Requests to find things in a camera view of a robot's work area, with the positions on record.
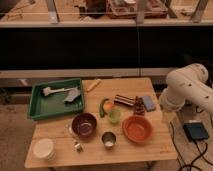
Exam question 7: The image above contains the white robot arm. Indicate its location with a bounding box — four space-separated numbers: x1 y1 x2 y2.
159 63 213 115

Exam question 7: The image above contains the orange bowl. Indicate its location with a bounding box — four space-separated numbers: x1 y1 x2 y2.
122 115 153 143

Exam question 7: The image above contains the purple bowl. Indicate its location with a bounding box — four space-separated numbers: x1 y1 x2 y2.
72 113 97 138

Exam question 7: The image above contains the blue sponge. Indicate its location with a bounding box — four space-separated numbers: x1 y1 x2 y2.
142 96 156 112

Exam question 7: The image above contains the brown pine cone toy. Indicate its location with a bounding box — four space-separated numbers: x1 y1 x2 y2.
133 97 145 115

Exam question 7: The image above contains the black power box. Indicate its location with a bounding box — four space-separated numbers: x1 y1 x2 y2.
183 122 209 141

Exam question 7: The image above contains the striped dark box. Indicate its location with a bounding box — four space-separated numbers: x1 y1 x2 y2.
114 95 134 107

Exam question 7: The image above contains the light green cup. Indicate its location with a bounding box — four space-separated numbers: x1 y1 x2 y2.
109 108 121 124

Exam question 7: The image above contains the orange fruit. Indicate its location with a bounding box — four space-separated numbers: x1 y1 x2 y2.
103 102 114 112

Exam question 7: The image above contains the small metal cup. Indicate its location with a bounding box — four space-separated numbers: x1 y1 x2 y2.
101 132 116 149

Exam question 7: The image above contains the white brush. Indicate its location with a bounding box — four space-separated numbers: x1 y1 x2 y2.
42 87 69 96

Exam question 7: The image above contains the green plastic tray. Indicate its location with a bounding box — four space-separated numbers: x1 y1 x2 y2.
27 78 85 120

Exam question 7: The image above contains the black cable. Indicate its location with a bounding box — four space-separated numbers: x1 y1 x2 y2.
169 121 213 171

